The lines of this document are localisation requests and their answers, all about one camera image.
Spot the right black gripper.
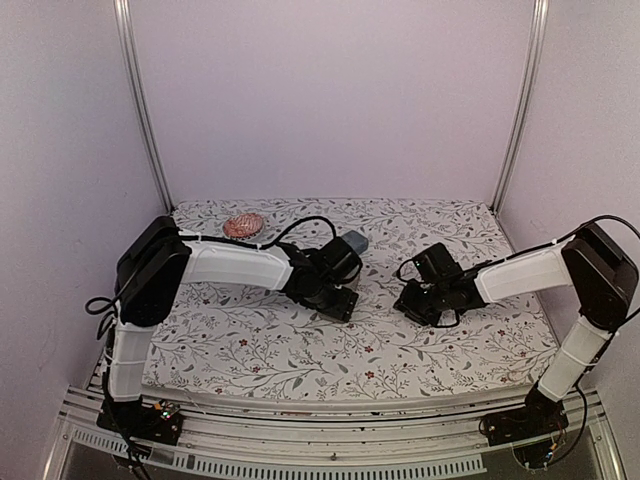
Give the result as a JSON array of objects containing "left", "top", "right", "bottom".
[{"left": 395, "top": 278, "right": 450, "bottom": 326}]

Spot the blue-grey glasses case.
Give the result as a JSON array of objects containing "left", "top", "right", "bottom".
[{"left": 341, "top": 230, "right": 369, "bottom": 255}]

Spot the beige-grey glasses case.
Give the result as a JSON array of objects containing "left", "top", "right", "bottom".
[{"left": 341, "top": 274, "right": 361, "bottom": 323}]

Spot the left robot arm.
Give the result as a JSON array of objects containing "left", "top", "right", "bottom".
[{"left": 85, "top": 216, "right": 369, "bottom": 434}]

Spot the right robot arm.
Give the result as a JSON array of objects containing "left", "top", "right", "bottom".
[{"left": 394, "top": 218, "right": 639, "bottom": 436}]

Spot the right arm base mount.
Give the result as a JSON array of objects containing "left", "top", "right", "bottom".
[{"left": 478, "top": 383, "right": 569, "bottom": 446}]

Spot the front aluminium rail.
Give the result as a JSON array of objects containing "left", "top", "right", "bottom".
[{"left": 44, "top": 384, "right": 625, "bottom": 479}]

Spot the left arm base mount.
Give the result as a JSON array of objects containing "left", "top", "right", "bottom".
[{"left": 96, "top": 391, "right": 184, "bottom": 446}]

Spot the right aluminium post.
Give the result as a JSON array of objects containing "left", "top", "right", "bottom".
[{"left": 491, "top": 0, "right": 550, "bottom": 216}]

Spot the aluminium post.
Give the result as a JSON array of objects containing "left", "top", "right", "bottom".
[
  {"left": 113, "top": 0, "right": 175, "bottom": 213},
  {"left": 491, "top": 0, "right": 550, "bottom": 216}
]

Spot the left aluminium post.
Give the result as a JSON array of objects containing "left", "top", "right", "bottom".
[{"left": 113, "top": 0, "right": 175, "bottom": 213}]

